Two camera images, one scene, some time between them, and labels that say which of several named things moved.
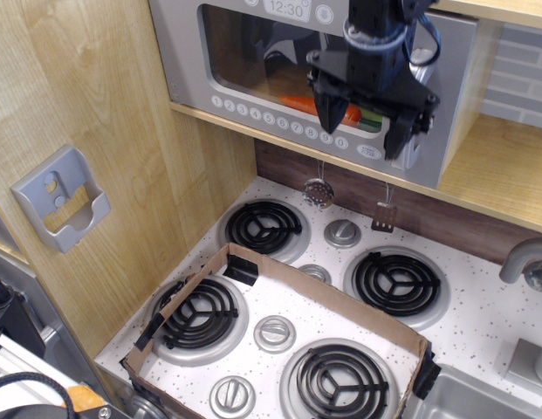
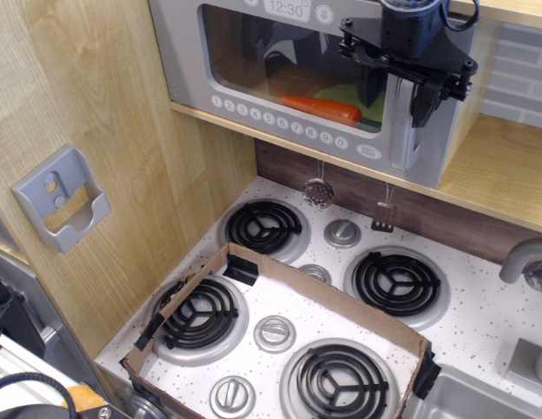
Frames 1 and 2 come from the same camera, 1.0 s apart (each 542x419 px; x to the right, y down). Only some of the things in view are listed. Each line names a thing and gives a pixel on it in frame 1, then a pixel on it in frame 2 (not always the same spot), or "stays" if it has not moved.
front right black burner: [339, 379] stays
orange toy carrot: [352, 117] stays
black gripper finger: [401, 129] -> [427, 96]
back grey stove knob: [342, 234] stays
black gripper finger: [332, 101] -> [371, 83]
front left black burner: [209, 325] stays
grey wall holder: [51, 184] stays
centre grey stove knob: [274, 334] stays
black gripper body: [374, 76] -> [409, 41]
